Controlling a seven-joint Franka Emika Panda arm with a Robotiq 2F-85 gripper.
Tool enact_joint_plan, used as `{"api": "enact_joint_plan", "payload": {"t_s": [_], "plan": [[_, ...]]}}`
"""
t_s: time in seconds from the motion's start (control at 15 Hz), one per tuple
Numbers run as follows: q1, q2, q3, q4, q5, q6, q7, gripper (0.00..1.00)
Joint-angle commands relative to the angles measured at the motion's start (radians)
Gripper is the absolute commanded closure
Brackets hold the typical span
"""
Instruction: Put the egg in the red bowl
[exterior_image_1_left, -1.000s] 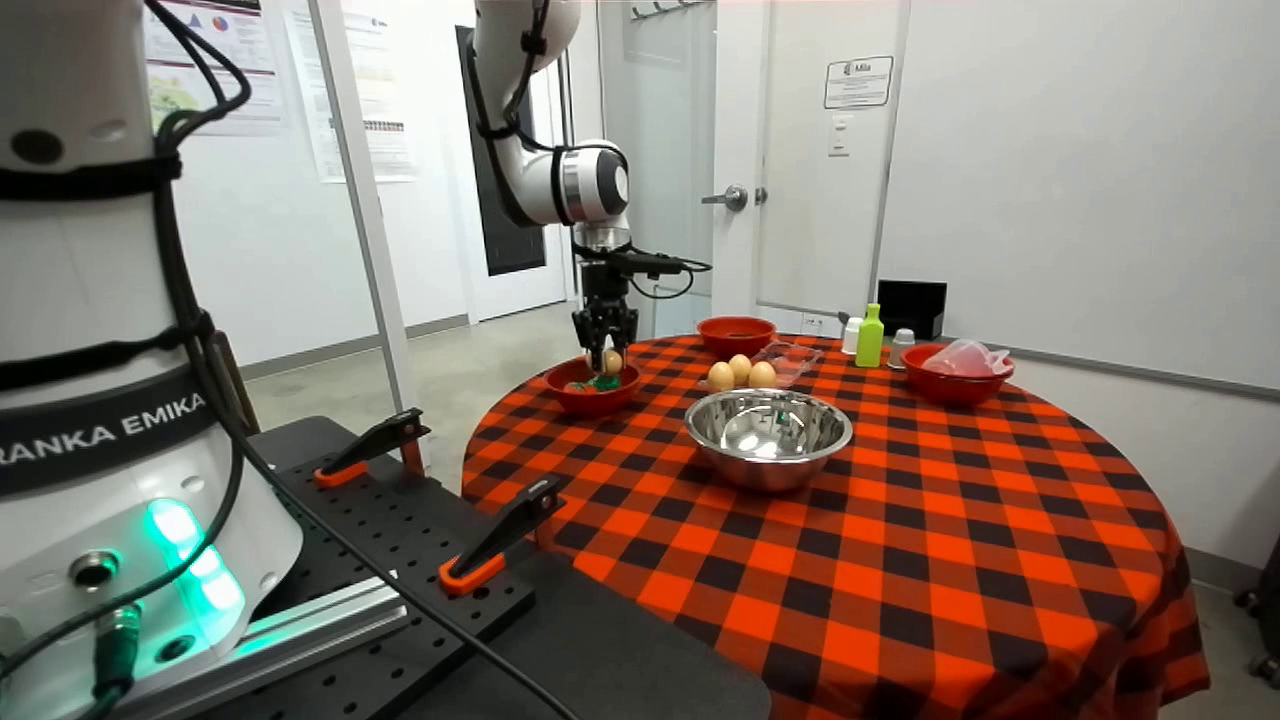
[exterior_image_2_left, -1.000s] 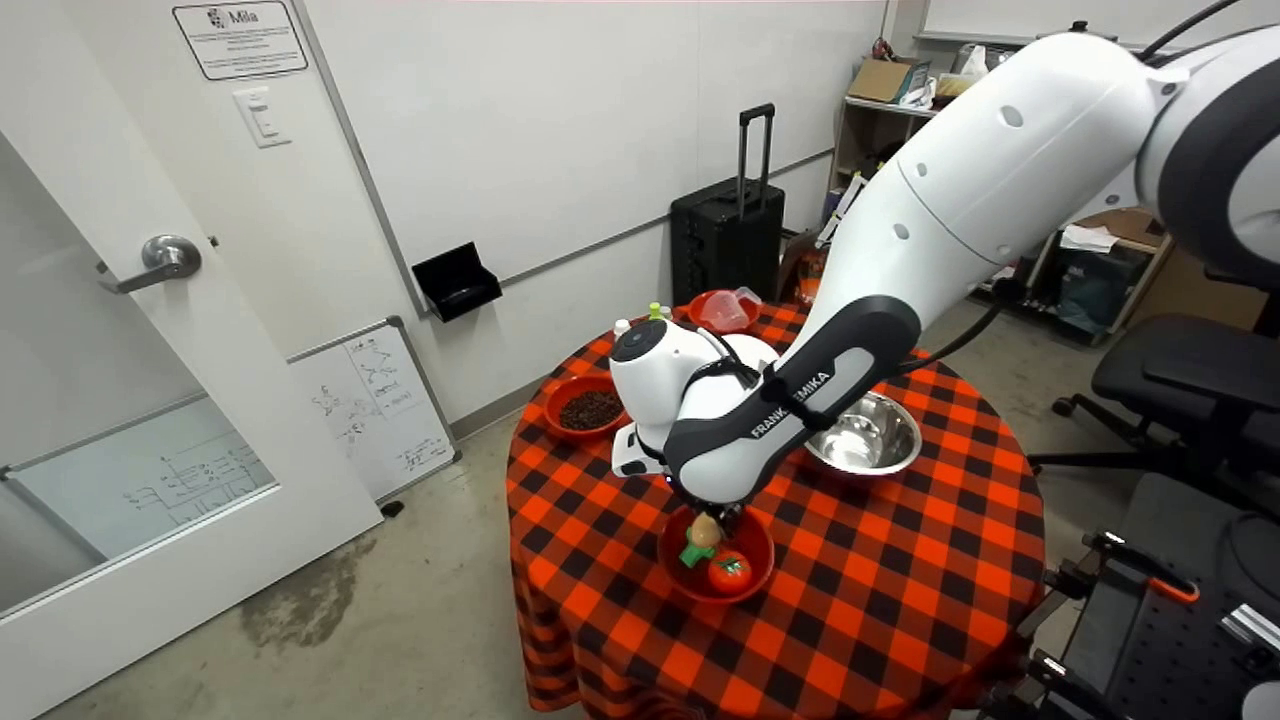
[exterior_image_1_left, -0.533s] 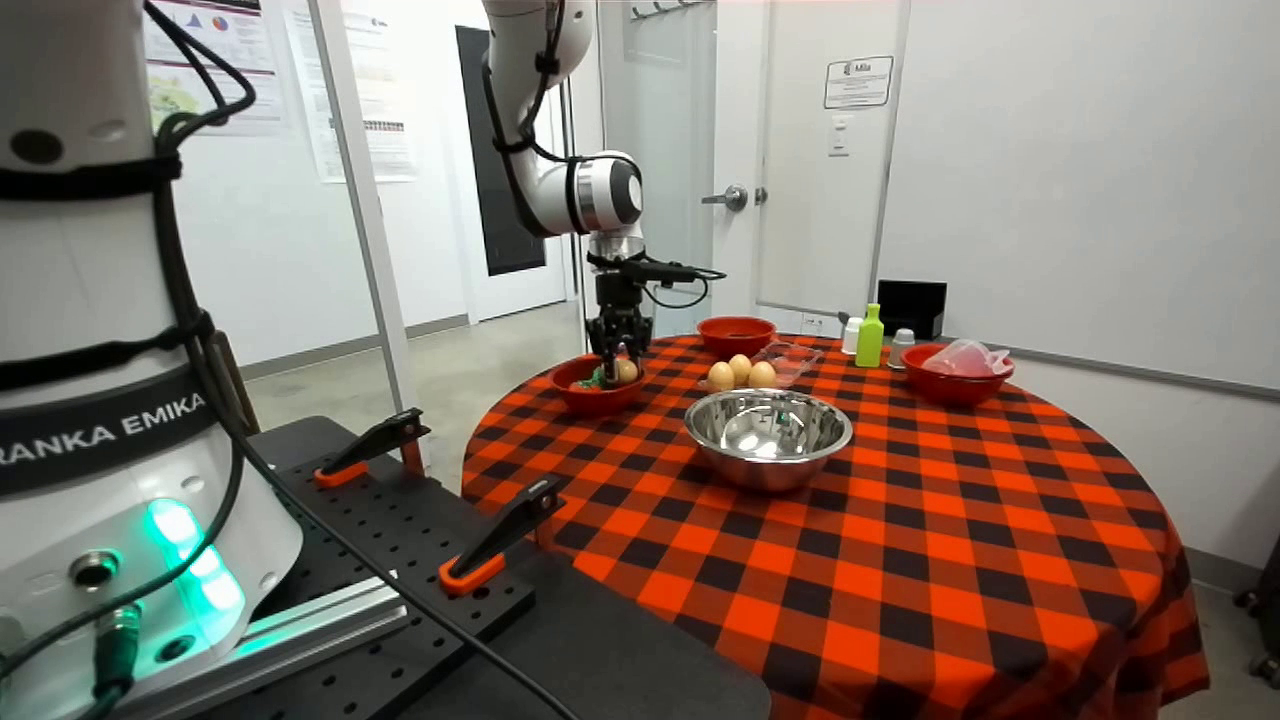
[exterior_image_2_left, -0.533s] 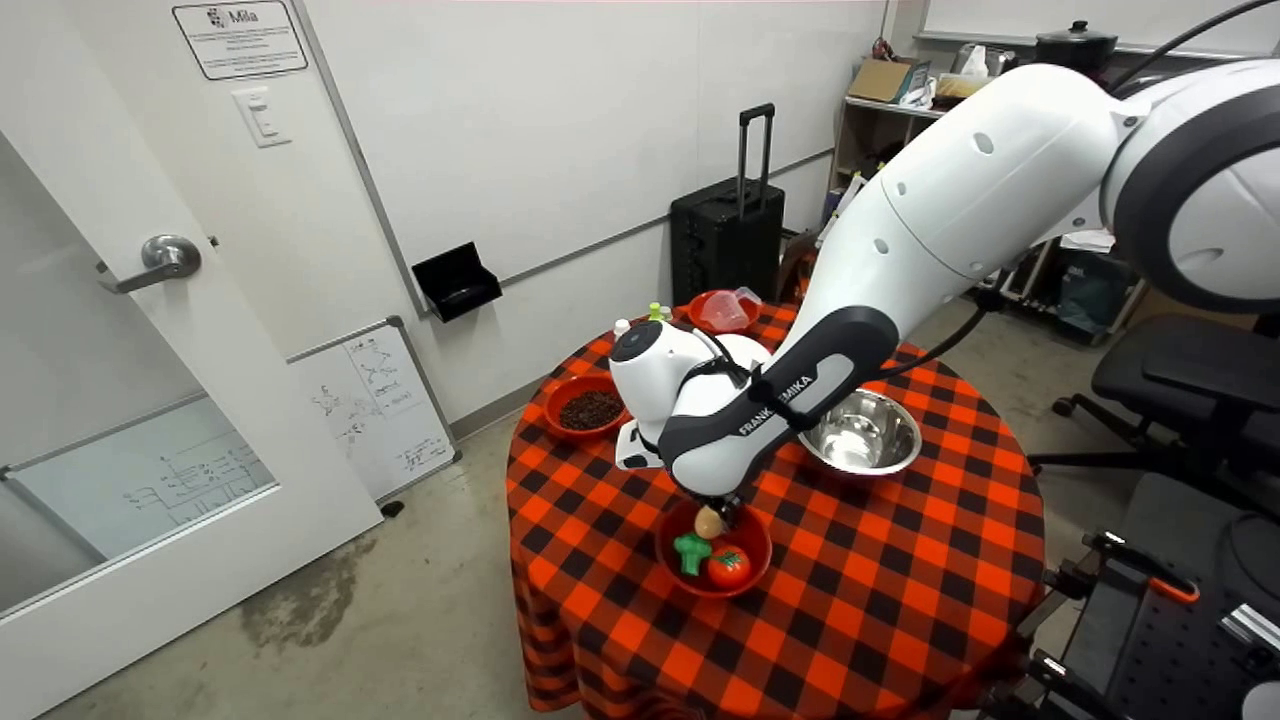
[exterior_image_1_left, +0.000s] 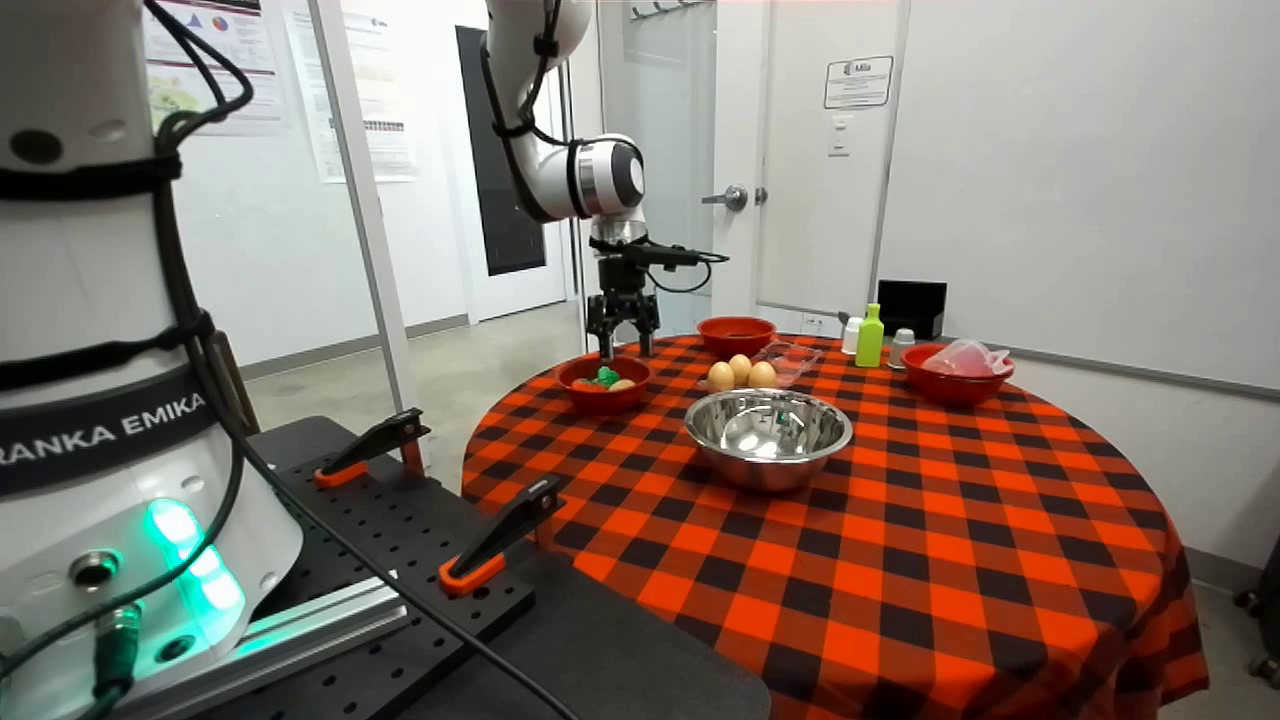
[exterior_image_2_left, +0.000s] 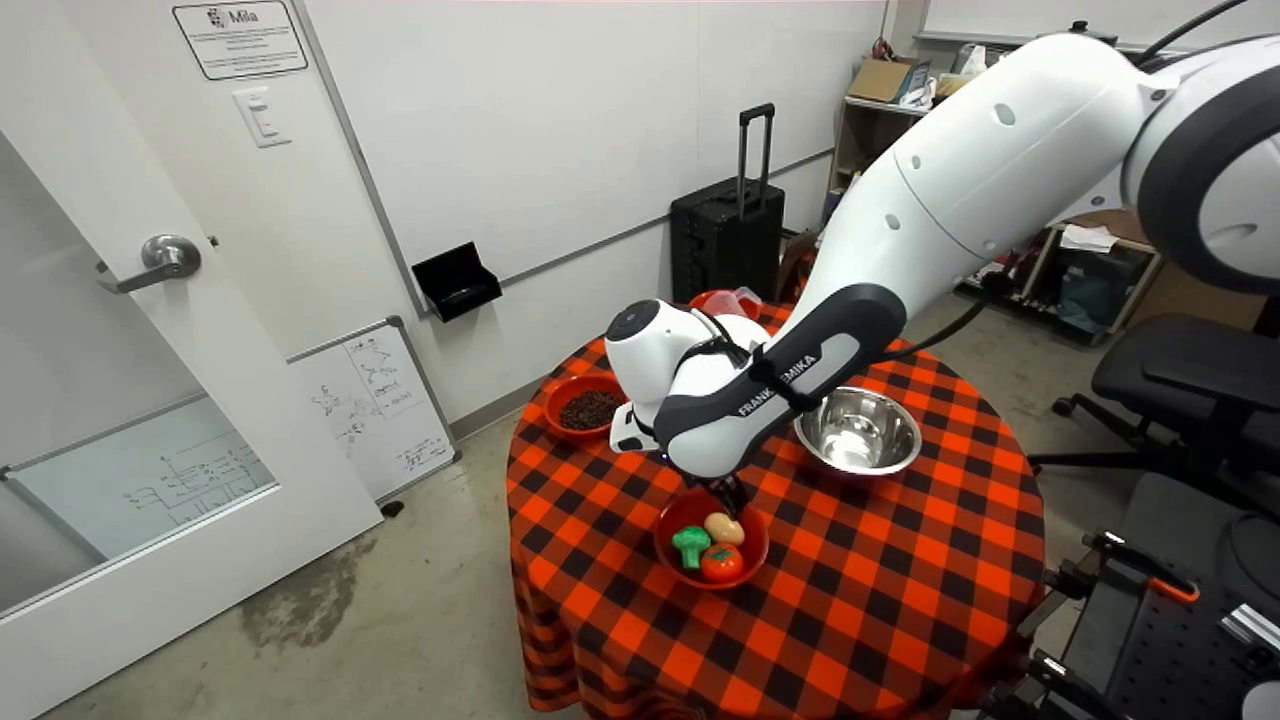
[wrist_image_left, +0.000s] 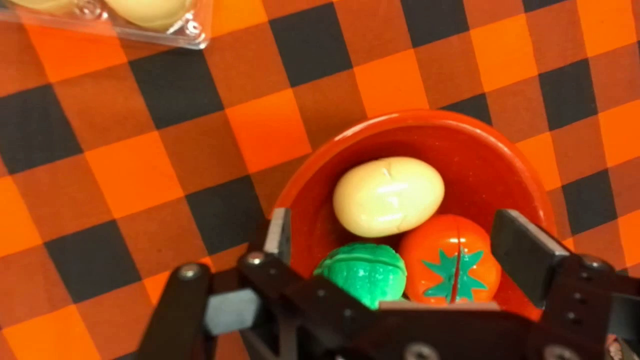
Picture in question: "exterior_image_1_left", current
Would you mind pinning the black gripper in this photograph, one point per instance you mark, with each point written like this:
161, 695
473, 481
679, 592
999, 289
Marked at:
625, 282

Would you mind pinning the beige egg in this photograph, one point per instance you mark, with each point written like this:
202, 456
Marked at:
763, 372
625, 387
743, 366
722, 377

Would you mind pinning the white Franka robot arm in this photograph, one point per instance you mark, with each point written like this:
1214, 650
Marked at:
83, 267

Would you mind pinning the red bowl with green item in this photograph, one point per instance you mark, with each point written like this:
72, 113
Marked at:
584, 397

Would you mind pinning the empty red bowl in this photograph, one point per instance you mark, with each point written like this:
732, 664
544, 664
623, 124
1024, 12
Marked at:
739, 338

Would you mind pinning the stainless steel bowl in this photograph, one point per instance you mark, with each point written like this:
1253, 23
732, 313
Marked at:
768, 440

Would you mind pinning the red bowl with plastic bag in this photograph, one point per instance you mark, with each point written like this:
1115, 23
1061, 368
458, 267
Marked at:
959, 387

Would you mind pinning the small green item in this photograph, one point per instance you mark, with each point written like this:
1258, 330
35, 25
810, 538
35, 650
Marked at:
605, 377

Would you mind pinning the clear plastic container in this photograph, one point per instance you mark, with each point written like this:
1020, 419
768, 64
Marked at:
798, 363

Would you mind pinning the small white bottle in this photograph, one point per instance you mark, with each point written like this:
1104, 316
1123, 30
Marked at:
851, 338

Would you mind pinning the orange black bar clamp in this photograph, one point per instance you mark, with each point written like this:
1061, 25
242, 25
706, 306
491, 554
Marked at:
374, 445
501, 543

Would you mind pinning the green bottle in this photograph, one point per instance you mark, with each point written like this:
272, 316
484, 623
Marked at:
868, 343

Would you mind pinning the white door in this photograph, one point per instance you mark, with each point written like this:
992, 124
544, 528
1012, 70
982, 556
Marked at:
803, 134

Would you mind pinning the white metal pole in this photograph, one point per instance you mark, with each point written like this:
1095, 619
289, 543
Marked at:
364, 215

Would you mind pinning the small clear jar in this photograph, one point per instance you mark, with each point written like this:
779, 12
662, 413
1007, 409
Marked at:
902, 345

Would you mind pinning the black box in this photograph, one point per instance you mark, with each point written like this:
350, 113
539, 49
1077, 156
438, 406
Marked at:
912, 306

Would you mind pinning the black perforated mounting board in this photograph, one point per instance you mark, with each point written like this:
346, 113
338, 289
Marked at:
387, 561

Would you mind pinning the white door sign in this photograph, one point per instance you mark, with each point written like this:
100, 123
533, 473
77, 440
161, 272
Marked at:
857, 80

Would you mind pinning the pink clear plastic bag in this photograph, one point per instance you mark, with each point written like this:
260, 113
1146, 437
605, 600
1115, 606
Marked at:
962, 357

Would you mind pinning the dark grey robot platform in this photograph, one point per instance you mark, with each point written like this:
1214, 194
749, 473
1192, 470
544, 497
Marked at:
625, 664

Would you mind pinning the orange black checkered tablecloth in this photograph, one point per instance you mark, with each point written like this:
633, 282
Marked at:
907, 561

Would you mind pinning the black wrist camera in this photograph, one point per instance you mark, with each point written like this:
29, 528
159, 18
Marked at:
682, 253

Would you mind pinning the white paper wall notice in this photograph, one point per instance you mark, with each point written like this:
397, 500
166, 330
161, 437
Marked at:
382, 123

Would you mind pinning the silver aluminium rail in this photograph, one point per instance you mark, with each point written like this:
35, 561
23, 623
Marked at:
304, 627

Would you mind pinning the wall poster with coloured print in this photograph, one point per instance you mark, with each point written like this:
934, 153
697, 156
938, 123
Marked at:
246, 64

